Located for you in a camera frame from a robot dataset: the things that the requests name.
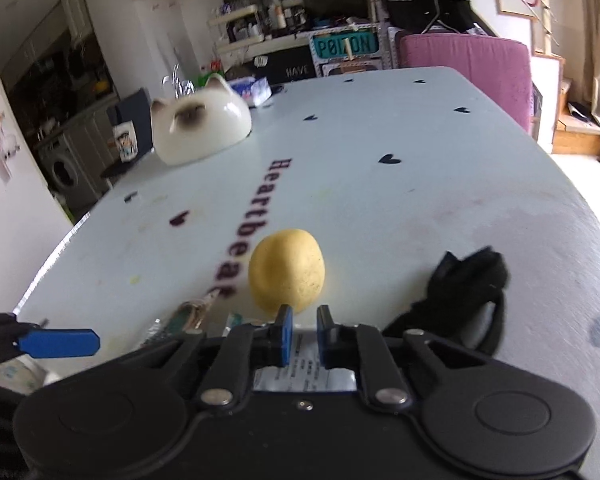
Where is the blue floral fabric pouch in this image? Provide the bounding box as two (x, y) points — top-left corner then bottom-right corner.
(0, 356), (47, 396)

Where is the dark blue folding chair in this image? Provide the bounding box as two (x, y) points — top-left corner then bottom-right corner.
(100, 88), (154, 180)

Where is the cartoon printed tote bag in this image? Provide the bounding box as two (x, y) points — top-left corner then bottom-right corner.
(112, 122), (138, 162)

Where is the pink upholstered chair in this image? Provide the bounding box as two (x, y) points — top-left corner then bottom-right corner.
(396, 32), (533, 131)

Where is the teal poizon sign box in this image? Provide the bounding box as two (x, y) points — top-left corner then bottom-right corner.
(306, 24), (391, 77)

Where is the black fabric scrunchie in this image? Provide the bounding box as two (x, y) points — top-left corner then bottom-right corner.
(382, 246), (509, 356)

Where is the white cat-shaped ceramic dish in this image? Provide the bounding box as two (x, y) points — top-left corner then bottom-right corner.
(150, 74), (252, 166)

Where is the green plastic bag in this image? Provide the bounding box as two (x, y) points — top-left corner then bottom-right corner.
(194, 72), (224, 91)

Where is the silver foil packet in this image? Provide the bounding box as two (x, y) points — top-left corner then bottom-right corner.
(251, 323), (356, 393)

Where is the yellow soft sponge ball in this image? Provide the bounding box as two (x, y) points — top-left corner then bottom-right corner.
(248, 229), (326, 315)

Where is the white storage shelf rack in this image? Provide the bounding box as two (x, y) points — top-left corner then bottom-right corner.
(208, 4), (265, 54)

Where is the bagged tan tassel cord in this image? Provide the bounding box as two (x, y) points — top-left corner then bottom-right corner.
(139, 288), (224, 351)

